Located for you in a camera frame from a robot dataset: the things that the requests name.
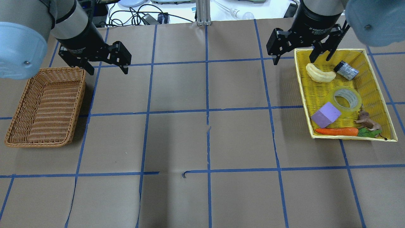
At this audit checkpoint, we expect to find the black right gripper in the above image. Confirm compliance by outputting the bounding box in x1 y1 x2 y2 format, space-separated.
266 2 350 66

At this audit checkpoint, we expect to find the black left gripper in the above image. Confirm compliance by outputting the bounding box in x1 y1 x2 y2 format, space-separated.
57 23 132 75

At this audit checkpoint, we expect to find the yellow tape roll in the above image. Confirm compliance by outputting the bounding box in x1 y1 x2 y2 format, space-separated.
326 85 362 118

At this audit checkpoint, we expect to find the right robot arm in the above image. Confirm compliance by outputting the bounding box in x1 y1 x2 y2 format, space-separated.
266 0 405 65

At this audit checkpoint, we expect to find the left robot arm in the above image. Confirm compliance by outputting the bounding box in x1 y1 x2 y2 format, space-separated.
0 0 132 80

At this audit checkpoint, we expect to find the yellow toy banana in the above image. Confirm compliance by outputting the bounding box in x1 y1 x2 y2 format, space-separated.
306 63 336 83

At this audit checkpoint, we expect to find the blue plate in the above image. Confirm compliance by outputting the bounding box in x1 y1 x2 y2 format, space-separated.
118 0 145 8

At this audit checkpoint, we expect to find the yellow woven basket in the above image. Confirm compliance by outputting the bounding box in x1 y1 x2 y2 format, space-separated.
294 48 398 142

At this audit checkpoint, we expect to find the purple foam cube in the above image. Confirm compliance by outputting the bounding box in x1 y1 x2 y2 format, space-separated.
310 102 342 128

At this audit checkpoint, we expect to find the white light bulb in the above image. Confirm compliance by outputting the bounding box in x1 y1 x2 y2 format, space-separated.
229 8 255 20

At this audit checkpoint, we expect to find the black power adapter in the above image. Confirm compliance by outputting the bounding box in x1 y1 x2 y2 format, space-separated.
141 13 169 25

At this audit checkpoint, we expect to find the brown wicker basket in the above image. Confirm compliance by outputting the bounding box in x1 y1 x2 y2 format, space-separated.
4 67 86 148

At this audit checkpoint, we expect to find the orange toy carrot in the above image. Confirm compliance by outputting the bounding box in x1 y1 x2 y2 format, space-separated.
315 127 385 139

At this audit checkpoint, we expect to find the brown toy animal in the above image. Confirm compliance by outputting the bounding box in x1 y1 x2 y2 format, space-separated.
356 110 388 141

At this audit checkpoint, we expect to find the aluminium frame post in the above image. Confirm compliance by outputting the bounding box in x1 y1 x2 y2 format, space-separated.
195 0 212 26

